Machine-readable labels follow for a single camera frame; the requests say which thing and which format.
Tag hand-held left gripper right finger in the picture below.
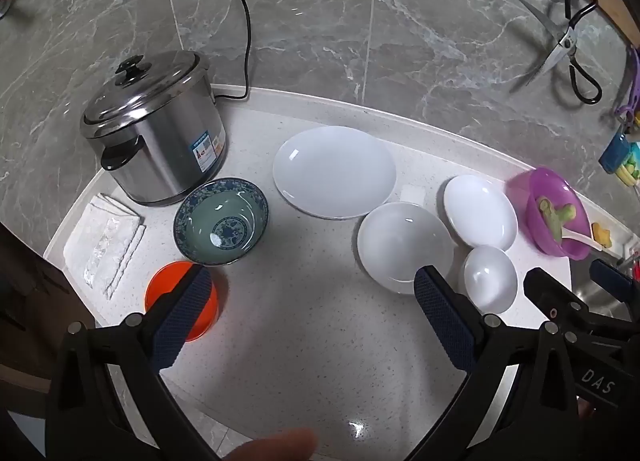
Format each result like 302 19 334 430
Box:
405 265 596 461

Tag stainless steel sink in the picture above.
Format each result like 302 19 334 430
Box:
570 251 640 322

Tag blue patterned porcelain bowl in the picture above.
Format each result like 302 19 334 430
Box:
173 177 270 267

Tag small white bowl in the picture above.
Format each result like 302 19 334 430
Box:
462 245 519 314

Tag medium white deep plate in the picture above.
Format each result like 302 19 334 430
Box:
356 202 456 296

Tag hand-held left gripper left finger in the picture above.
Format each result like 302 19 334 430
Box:
47 266 221 461

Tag person's left hand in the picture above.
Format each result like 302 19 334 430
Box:
220 428 318 461

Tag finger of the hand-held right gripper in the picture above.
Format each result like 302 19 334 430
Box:
589 259 640 309
523 267 608 329

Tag yellow sponge piece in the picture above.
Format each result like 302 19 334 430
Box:
591 222 615 248

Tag steel cooker lid black knob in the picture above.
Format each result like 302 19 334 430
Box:
81 52 210 139

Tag purple plastic bowl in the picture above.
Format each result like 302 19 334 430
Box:
506 167 592 260

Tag black-handled kitchen scissors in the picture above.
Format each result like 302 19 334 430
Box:
515 0 603 104

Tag stainless steel rice cooker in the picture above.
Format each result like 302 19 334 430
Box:
82 68 228 206

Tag purple plastic utensil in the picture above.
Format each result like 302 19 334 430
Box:
614 46 640 134

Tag black power cable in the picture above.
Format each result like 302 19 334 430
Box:
212 0 251 102

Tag white plastic spoon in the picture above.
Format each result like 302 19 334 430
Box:
560 228 603 252

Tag blue plastic container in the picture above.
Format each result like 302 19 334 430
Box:
598 133 640 186

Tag large white round plate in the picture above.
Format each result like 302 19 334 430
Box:
272 126 397 220

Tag folded white cloth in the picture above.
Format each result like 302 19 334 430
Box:
62 193 147 299

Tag orange plastic bowl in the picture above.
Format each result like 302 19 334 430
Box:
144 261 221 343

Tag white oval plate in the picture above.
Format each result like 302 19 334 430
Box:
443 174 519 252

